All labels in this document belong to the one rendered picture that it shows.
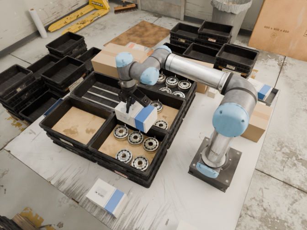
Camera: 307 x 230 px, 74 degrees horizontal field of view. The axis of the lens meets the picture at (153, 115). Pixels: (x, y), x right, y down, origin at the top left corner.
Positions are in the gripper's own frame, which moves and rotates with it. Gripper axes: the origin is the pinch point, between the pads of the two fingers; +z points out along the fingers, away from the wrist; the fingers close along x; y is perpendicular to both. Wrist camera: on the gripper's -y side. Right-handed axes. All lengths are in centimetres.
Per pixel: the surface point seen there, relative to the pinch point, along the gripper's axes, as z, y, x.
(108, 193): 31.9, -3.1, 37.9
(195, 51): 73, 32, -171
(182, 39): 68, 57, -185
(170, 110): 27.9, -5.5, -31.2
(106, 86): 28, 52, -28
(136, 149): 27.9, -2.5, 8.1
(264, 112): 25, -63, -59
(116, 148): 27.8, 9.3, 14.2
